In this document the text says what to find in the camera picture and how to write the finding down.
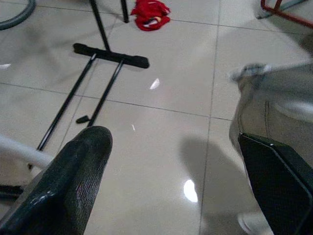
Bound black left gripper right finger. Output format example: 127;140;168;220
237;133;313;235

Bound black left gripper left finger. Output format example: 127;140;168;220
0;126;113;235

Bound dark red plastic hanger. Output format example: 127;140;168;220
260;0;313;30

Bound white black-print t-shirt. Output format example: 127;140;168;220
0;134;54;170

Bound silver black clothes rack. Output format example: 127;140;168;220
0;0;150;199

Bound white table black legs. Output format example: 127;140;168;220
120;0;130;24

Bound red crumpled cloth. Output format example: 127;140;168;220
130;0;171;32

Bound grey vacuum hose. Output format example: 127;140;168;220
0;0;37;31

